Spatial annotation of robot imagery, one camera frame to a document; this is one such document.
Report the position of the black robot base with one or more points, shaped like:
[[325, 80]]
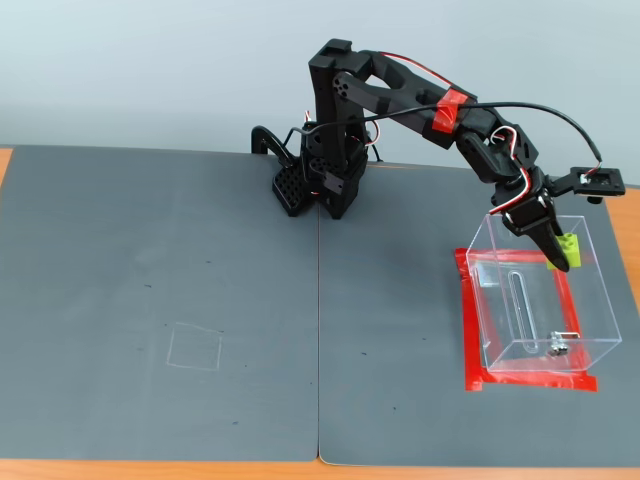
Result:
[[290, 187]]

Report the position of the grey table mat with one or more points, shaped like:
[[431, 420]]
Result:
[[400, 350], [100, 250]]

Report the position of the red tape band on arm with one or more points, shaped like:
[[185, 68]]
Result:
[[447, 115]]

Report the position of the black table clamp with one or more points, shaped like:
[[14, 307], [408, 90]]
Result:
[[260, 134]]

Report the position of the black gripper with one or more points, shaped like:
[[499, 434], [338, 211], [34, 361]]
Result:
[[531, 216]]

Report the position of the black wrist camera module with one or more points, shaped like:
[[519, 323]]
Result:
[[607, 181]]

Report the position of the transparent acrylic box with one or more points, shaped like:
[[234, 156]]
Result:
[[550, 310]]

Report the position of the silver metal box latch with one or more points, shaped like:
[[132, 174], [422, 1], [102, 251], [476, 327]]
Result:
[[557, 346]]

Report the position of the red tape strip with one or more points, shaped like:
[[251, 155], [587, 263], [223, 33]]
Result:
[[567, 295], [470, 340], [540, 382], [461, 256]]

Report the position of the green lego block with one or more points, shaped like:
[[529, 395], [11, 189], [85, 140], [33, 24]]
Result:
[[572, 252]]

